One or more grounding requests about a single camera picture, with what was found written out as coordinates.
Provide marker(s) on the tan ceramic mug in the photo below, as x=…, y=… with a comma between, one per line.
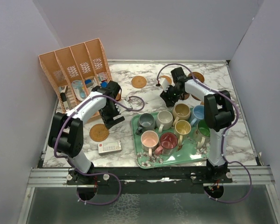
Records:
x=181, y=112

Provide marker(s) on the blue ceramic mug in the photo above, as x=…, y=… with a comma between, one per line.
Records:
x=197, y=114

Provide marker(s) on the red ceramic mug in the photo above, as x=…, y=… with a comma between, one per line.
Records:
x=167, y=144

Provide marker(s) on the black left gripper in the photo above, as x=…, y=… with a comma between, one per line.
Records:
x=108, y=120

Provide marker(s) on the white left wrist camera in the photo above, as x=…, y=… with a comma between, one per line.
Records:
x=123, y=106

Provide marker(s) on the green floral tray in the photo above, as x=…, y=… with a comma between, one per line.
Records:
x=187, y=152

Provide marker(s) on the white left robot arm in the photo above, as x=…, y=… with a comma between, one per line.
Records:
x=66, y=135

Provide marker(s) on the pink ceramic mug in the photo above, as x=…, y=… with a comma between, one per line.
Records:
x=149, y=141

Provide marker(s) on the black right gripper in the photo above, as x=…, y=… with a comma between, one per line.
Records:
x=169, y=101

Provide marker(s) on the orange plastic file organizer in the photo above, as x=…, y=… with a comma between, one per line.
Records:
x=86, y=60

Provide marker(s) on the cream ceramic mug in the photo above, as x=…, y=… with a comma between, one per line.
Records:
x=164, y=121

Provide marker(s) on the green floral mug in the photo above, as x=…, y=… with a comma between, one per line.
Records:
x=201, y=134

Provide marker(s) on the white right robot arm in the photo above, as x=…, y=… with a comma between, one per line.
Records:
x=220, y=112

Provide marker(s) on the dark wooden coaster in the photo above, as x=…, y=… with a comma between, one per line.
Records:
x=184, y=96

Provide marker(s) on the grey ceramic mug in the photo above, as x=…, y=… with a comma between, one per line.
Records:
x=146, y=122

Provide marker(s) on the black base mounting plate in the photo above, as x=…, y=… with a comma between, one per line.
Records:
x=105, y=185

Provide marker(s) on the yellow ceramic mug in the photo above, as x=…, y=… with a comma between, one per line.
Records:
x=181, y=130

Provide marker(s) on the white small card box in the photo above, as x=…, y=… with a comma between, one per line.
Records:
x=109, y=147

